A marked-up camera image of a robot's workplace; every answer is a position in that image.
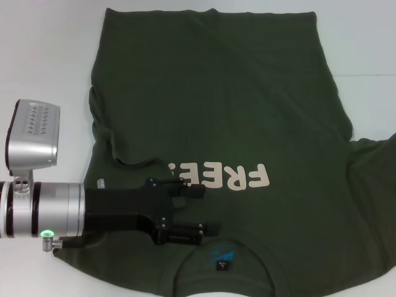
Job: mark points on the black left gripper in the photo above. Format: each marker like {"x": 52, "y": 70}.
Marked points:
{"x": 123, "y": 210}

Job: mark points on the silver stud on left gripper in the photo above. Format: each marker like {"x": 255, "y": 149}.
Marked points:
{"x": 101, "y": 183}

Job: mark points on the dark green t-shirt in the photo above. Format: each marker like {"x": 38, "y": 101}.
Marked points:
{"x": 232, "y": 92}

